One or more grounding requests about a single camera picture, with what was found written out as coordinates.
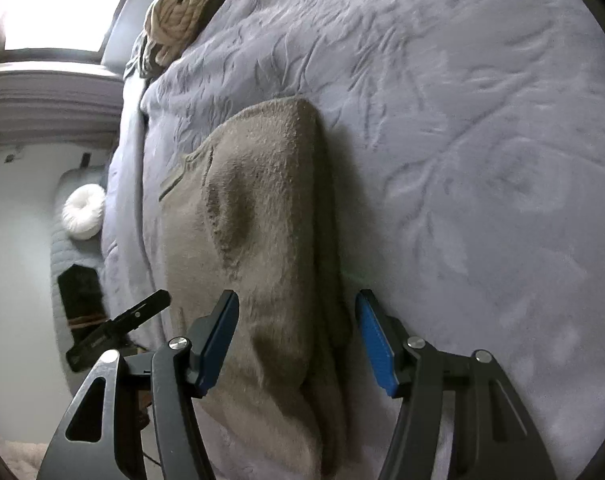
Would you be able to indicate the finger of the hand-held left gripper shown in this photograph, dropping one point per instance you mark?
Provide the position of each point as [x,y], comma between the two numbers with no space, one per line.
[145,307]

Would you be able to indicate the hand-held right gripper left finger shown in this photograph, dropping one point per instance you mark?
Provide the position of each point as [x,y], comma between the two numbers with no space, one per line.
[222,340]

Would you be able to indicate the beige knit sweater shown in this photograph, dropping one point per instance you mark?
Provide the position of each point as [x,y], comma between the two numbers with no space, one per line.
[272,210]

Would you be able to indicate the white window sill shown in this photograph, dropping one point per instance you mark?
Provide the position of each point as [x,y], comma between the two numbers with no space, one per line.
[47,100]

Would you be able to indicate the lavender embossed bed blanket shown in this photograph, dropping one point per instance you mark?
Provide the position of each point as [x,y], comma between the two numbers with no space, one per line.
[457,110]

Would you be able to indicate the tan chunky knit blanket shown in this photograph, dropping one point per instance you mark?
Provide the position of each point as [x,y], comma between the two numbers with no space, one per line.
[182,10]

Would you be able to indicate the black wall hook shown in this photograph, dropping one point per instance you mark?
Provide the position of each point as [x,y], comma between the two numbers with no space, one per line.
[85,160]

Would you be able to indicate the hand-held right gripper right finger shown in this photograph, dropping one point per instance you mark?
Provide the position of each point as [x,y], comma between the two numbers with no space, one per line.
[375,345]

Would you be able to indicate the bright window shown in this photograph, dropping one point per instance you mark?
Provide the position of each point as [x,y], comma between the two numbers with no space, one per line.
[57,20]

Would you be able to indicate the white round cushion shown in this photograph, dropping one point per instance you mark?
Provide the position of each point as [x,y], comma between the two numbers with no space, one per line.
[84,212]

